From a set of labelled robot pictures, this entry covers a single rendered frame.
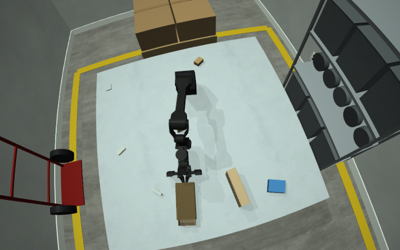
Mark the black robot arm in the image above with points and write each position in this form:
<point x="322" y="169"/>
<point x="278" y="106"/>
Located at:
<point x="179" y="121"/>

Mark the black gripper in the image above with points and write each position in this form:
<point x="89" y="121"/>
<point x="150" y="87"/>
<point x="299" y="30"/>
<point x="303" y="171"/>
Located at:
<point x="170" y="173"/>

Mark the blue box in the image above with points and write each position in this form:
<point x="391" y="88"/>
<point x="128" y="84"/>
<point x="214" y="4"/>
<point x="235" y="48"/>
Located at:
<point x="276" y="186"/>

